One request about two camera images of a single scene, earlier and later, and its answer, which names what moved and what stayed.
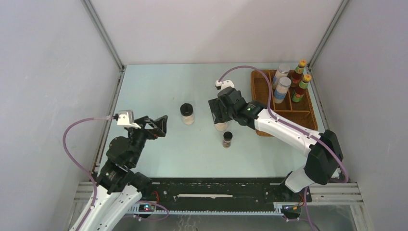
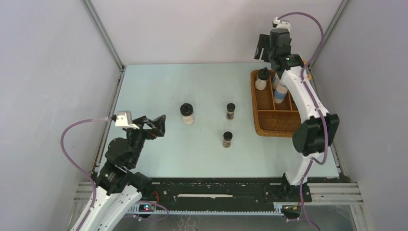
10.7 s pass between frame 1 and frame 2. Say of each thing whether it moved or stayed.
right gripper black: moved
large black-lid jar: moved
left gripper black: stayed
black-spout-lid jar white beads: stayed
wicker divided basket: stayed
